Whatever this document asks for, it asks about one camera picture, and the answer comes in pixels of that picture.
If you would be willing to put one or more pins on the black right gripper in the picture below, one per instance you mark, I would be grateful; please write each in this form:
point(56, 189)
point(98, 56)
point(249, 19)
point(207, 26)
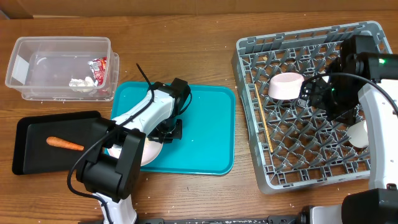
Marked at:
point(318, 91)

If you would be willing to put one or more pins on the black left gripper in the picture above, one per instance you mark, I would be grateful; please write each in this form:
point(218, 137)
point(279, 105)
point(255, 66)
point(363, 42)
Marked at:
point(177, 132)

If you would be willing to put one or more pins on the pink plate with food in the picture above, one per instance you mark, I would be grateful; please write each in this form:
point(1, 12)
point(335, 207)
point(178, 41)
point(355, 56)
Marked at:
point(151, 150)

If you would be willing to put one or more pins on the pink bowl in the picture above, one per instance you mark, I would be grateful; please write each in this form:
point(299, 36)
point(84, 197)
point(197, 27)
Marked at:
point(285, 86)

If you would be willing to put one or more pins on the white paper cup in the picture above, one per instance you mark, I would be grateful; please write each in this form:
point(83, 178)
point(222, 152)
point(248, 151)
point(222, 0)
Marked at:
point(358, 134)

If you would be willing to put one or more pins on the wooden chopstick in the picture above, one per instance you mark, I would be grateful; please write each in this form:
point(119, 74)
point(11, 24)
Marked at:
point(263, 118)

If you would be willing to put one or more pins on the white tissue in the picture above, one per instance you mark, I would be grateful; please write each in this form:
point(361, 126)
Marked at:
point(81, 85)

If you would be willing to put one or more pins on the red snack wrapper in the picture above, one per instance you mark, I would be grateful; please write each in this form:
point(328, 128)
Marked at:
point(98, 68)

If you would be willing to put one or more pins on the orange carrot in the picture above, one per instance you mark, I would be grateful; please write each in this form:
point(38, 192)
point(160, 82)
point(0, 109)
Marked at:
point(57, 142)

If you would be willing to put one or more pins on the white bowl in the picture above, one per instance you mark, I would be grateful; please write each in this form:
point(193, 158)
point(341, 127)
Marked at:
point(326, 78)

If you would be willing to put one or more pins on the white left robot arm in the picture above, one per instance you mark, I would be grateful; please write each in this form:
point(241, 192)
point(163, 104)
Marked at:
point(111, 160)

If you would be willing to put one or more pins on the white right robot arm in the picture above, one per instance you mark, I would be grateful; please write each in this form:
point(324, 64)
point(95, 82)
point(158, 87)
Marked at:
point(362, 76)

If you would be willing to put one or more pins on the clear plastic waste bin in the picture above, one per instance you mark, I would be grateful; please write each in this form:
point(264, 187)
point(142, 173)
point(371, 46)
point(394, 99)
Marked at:
point(40, 68)

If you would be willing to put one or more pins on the teal plastic tray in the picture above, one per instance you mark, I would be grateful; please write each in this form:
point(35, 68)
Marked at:
point(208, 124)

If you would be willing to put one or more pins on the grey plastic dish rack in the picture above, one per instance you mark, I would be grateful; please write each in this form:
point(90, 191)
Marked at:
point(308, 149)

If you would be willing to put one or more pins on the black plastic tray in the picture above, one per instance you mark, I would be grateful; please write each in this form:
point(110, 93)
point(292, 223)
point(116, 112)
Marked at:
point(32, 153)

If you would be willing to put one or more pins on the black rail at bottom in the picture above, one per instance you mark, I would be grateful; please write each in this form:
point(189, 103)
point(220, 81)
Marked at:
point(273, 219)

